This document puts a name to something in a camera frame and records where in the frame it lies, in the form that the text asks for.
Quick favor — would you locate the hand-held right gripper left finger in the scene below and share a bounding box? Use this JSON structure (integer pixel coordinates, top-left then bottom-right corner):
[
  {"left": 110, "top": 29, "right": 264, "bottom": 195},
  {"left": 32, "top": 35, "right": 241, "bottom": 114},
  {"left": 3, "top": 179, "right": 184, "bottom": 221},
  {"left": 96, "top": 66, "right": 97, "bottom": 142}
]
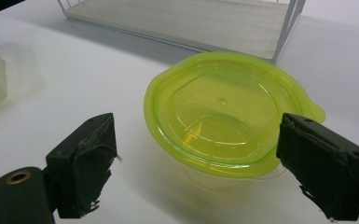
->
[{"left": 45, "top": 112, "right": 119, "bottom": 219}]

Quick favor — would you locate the round container with green lid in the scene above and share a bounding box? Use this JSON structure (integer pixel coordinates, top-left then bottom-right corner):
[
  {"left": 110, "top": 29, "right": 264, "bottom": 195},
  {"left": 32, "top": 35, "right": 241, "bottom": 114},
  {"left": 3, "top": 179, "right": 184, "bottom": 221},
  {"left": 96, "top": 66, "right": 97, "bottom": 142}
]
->
[{"left": 143, "top": 50, "right": 326, "bottom": 191}]

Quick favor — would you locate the white wire rack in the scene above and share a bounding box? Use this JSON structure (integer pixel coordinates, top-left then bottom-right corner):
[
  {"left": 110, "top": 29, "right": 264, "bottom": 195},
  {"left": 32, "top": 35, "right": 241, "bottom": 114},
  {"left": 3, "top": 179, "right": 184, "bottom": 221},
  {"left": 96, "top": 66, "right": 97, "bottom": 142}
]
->
[{"left": 56, "top": 0, "right": 308, "bottom": 65}]

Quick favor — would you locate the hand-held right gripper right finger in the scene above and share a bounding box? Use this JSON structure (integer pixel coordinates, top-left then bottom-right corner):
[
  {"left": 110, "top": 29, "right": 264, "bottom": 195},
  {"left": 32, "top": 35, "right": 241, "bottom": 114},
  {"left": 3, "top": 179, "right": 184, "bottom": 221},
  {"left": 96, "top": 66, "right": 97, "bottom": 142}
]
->
[{"left": 275, "top": 112, "right": 359, "bottom": 222}]

